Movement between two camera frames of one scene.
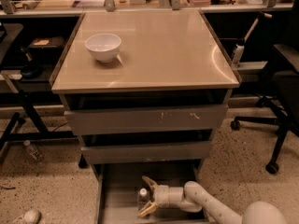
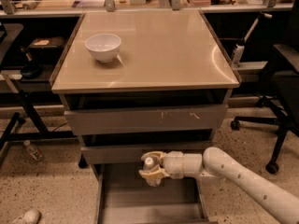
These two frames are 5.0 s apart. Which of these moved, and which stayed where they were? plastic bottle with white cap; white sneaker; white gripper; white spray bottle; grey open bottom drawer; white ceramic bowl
Moved: plastic bottle with white cap; white gripper
Stayed: grey open bottom drawer; white sneaker; white spray bottle; white ceramic bowl
